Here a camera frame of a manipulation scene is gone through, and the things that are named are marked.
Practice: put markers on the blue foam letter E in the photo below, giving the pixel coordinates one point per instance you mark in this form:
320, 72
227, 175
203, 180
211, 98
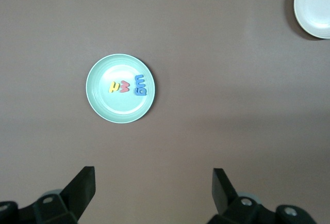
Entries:
140, 79

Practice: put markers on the pink foam letter m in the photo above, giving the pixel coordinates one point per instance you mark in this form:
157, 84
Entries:
125, 87

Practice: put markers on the green plate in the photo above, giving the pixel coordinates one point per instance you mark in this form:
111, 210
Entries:
121, 105

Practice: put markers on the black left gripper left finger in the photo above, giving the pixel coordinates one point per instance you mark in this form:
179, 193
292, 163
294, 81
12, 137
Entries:
77, 195

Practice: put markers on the blue foam letter g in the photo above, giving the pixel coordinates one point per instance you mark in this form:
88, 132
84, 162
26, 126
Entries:
138, 92

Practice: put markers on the cream plate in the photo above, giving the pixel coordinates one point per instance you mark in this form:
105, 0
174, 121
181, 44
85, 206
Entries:
314, 7

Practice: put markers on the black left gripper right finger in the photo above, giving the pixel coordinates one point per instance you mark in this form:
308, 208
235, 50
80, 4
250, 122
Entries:
227, 198

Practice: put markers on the yellow foam letter n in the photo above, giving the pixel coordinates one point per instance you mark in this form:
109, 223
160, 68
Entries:
113, 87

